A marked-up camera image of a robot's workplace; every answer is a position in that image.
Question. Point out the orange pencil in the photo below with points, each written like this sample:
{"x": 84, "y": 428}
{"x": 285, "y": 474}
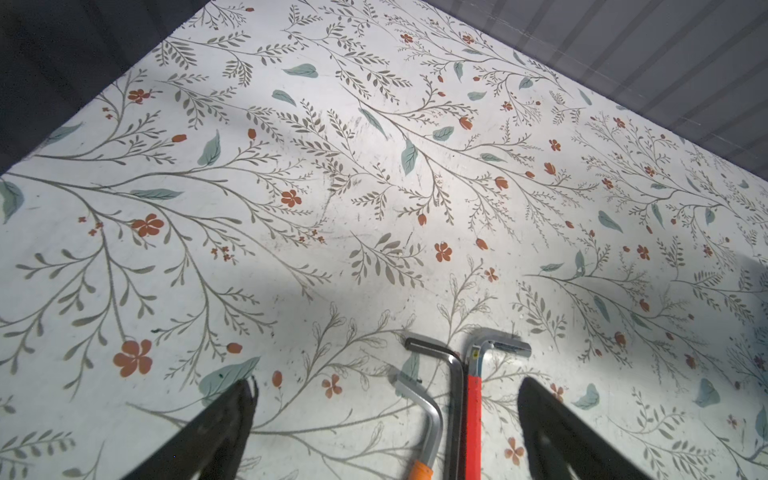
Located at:
{"x": 422, "y": 466}

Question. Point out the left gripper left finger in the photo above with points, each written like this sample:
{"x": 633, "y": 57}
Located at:
{"x": 211, "y": 446}

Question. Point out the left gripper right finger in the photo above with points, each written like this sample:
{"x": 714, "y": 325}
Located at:
{"x": 560, "y": 445}

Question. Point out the red handled hex key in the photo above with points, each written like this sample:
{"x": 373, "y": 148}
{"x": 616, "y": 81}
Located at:
{"x": 480, "y": 343}

